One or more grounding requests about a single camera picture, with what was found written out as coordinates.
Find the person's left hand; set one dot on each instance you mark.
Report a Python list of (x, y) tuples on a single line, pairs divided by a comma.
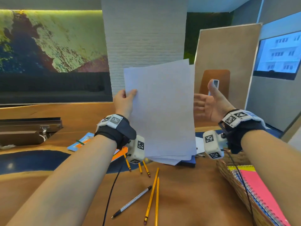
[(123, 103)]

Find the person's right hand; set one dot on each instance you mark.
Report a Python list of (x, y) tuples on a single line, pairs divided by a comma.
[(216, 108)]

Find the grey clear pen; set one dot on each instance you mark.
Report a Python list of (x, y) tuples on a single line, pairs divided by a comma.
[(200, 155)]

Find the orange spiral notebook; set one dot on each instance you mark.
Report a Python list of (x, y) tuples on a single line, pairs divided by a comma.
[(121, 154)]

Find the green pencil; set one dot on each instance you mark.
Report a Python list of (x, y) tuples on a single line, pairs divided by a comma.
[(80, 142)]

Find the blue eraser block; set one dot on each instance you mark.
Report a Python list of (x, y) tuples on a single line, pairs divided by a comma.
[(189, 162)]

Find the yellow notebook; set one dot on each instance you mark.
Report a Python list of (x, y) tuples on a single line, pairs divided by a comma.
[(247, 168)]

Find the woven wicker basket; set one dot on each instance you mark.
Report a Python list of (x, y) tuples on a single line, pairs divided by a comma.
[(235, 185)]

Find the pink spiral notebook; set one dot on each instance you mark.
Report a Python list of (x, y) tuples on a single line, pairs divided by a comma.
[(261, 193)]

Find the bunch of yellow pencils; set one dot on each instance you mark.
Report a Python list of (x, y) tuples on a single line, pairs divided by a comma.
[(152, 195)]

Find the silver ballpoint pens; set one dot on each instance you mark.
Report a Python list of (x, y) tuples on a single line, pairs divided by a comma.
[(131, 201)]

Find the person's right forearm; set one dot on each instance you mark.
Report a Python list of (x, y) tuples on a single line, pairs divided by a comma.
[(277, 167)]

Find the person's left forearm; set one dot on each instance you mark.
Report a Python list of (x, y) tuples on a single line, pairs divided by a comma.
[(58, 185)]

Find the brown wooden chair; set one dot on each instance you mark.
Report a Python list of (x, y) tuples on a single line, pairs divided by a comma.
[(223, 77)]

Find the black left wrist marker band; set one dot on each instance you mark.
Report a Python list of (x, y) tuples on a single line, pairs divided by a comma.
[(110, 135)]

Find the black wrist marker band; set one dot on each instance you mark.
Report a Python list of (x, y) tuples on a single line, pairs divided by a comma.
[(110, 135), (244, 131)]

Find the black right wrist marker band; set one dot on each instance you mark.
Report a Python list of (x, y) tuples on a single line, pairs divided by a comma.
[(244, 131)]

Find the brown metal-framed board panel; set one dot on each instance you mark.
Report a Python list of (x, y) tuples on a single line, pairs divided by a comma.
[(230, 49)]

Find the dark sofa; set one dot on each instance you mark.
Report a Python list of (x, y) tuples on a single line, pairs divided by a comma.
[(58, 89)]

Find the window with building view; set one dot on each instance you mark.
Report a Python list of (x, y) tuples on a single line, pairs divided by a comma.
[(277, 54)]

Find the dark wooden box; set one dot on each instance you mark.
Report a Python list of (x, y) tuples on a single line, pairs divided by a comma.
[(23, 127)]

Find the grey roller blind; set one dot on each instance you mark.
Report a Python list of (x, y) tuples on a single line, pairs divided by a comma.
[(282, 28)]

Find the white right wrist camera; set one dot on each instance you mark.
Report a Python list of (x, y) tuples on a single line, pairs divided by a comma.
[(211, 145)]

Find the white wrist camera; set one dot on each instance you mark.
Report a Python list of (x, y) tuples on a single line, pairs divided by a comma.
[(135, 150), (211, 145)]

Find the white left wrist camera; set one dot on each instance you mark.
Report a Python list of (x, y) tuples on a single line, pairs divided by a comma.
[(135, 150)]

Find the green foliage wall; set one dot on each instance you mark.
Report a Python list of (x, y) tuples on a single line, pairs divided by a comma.
[(190, 54)]

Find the large abstract wall painting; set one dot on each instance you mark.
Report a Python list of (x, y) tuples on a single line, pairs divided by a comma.
[(58, 39)]

